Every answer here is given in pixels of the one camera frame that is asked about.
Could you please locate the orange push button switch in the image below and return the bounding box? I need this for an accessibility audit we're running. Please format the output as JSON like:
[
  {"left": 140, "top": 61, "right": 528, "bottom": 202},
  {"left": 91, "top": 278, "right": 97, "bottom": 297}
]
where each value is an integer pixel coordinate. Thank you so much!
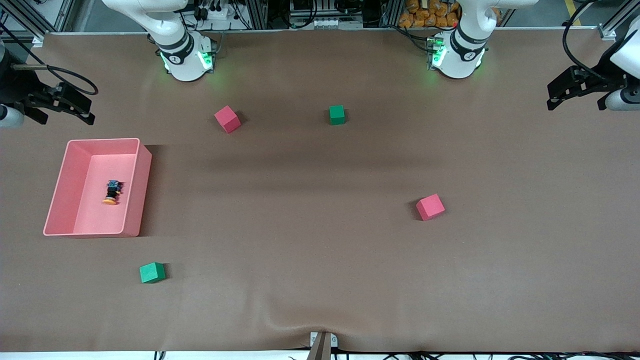
[{"left": 102, "top": 180, "right": 124, "bottom": 206}]

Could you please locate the pink plastic bin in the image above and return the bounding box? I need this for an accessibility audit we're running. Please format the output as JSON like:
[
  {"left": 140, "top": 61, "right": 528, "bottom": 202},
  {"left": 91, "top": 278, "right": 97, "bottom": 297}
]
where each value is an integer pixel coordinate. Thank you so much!
[{"left": 43, "top": 138, "right": 153, "bottom": 238}]

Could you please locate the pink foam cube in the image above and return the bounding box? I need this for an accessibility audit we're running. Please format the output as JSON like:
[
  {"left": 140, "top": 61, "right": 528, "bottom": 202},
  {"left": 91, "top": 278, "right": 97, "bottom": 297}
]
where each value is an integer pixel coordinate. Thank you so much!
[
  {"left": 214, "top": 105, "right": 242, "bottom": 134},
  {"left": 415, "top": 193, "right": 446, "bottom": 222}
]

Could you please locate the orange snack bag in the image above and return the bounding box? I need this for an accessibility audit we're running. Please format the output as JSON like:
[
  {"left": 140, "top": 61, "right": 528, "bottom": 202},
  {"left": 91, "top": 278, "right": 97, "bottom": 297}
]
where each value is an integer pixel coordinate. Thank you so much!
[{"left": 398, "top": 0, "right": 460, "bottom": 29}]

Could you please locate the white power strip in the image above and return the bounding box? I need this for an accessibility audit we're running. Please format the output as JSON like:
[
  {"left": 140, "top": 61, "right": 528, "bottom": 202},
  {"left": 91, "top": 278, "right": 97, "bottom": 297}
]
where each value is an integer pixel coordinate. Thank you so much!
[{"left": 197, "top": 4, "right": 232, "bottom": 22}]

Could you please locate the brown table cover sheet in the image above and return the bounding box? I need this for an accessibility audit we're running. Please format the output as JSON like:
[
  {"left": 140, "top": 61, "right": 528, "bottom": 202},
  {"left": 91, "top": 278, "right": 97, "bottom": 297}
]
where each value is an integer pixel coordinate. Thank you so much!
[{"left": 0, "top": 27, "right": 640, "bottom": 354}]

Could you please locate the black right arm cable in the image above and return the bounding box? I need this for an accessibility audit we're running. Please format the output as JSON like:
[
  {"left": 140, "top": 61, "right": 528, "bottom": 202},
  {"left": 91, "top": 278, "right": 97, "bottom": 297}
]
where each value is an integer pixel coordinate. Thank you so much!
[{"left": 0, "top": 20, "right": 99, "bottom": 97}]

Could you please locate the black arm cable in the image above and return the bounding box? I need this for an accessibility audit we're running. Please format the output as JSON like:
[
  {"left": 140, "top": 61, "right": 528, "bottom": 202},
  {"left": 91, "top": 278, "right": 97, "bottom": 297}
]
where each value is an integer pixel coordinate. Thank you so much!
[
  {"left": 0, "top": 20, "right": 99, "bottom": 97},
  {"left": 562, "top": 0, "right": 608, "bottom": 81}
]

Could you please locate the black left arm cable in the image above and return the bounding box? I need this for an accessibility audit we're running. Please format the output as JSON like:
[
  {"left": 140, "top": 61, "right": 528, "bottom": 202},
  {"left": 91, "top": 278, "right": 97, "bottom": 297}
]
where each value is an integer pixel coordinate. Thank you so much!
[{"left": 562, "top": 0, "right": 608, "bottom": 81}]

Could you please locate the aluminium frame post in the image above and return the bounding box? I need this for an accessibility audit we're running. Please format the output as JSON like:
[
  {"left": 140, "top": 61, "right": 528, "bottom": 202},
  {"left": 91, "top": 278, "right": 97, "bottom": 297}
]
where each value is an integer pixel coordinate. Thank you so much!
[
  {"left": 248, "top": 0, "right": 268, "bottom": 30},
  {"left": 381, "top": 0, "right": 403, "bottom": 28}
]

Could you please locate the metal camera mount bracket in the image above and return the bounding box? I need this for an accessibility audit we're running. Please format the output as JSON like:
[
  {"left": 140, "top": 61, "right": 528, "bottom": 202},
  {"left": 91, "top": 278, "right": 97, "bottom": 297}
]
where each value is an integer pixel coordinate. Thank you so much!
[{"left": 306, "top": 331, "right": 339, "bottom": 360}]

